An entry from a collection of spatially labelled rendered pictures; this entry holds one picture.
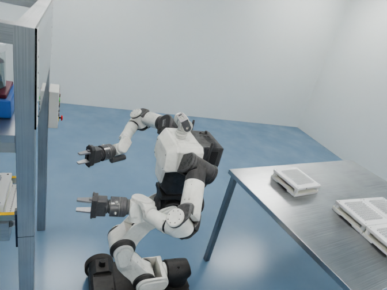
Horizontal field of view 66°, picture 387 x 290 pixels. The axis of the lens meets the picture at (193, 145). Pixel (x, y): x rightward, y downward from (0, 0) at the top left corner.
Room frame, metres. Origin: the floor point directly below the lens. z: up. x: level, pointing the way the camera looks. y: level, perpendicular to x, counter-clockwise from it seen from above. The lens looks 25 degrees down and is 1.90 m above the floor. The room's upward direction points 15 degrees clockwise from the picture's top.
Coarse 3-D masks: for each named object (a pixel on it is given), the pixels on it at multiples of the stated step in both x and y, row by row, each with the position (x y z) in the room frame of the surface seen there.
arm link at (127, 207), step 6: (126, 198) 1.08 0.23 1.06; (120, 204) 1.04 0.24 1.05; (126, 204) 1.05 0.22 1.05; (132, 204) 1.06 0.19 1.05; (120, 210) 1.03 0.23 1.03; (126, 210) 1.04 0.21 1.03; (132, 210) 1.06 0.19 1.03; (138, 210) 1.06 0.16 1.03; (120, 216) 1.04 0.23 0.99; (132, 216) 1.05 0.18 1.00; (138, 216) 1.06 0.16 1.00; (132, 222) 1.05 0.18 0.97; (138, 222) 1.05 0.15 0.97
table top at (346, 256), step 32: (256, 192) 1.71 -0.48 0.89; (288, 192) 1.82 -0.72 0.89; (320, 192) 1.94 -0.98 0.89; (352, 192) 2.08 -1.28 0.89; (384, 192) 2.22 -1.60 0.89; (288, 224) 1.45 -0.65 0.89; (320, 224) 1.53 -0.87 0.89; (320, 256) 1.25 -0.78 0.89; (352, 256) 1.31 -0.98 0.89; (384, 256) 1.39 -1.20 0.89; (352, 288) 1.08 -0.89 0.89; (384, 288) 1.13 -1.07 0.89
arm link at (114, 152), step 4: (108, 144) 1.48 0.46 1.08; (116, 144) 1.51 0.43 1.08; (112, 148) 1.47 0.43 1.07; (116, 148) 1.50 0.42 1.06; (112, 152) 1.45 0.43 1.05; (116, 152) 1.49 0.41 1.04; (112, 156) 1.45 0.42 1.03; (116, 156) 1.50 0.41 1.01; (120, 156) 1.51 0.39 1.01; (124, 156) 1.53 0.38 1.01; (112, 160) 1.46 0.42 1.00; (116, 160) 1.48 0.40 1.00; (120, 160) 1.50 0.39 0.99
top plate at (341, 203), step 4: (336, 200) 1.75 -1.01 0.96; (340, 200) 1.76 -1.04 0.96; (344, 200) 1.78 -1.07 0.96; (348, 200) 1.79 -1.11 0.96; (352, 200) 1.81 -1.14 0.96; (356, 200) 1.82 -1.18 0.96; (360, 200) 1.84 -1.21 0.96; (340, 204) 1.71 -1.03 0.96; (344, 204) 1.72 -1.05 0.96; (344, 208) 1.68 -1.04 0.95; (348, 208) 1.68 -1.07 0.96; (360, 208) 1.72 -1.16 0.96; (372, 208) 1.77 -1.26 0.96; (348, 212) 1.65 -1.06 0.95; (352, 212) 1.65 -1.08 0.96; (376, 212) 1.73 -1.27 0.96; (352, 216) 1.62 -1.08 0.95; (356, 216) 1.61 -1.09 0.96; (380, 216) 1.69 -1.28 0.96; (356, 220) 1.59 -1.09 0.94; (360, 220) 1.58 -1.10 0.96; (364, 220) 1.59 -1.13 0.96; (368, 220) 1.60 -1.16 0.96; (372, 220) 1.61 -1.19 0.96; (376, 220) 1.62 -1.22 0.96; (380, 220) 1.64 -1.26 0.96; (384, 220) 1.65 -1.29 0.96; (364, 224) 1.55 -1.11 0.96; (368, 224) 1.55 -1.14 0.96; (372, 224) 1.57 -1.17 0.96; (376, 224) 1.58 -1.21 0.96
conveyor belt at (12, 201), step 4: (12, 188) 1.13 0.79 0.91; (12, 192) 1.11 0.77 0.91; (16, 192) 1.11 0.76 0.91; (12, 196) 1.08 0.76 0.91; (16, 196) 1.09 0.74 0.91; (8, 200) 1.05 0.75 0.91; (12, 200) 1.05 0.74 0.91; (16, 200) 1.06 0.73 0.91; (8, 204) 1.02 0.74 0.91; (12, 204) 1.03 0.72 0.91; (16, 204) 1.04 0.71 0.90; (8, 208) 1.00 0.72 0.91; (12, 208) 1.01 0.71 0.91; (12, 220) 0.95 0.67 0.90
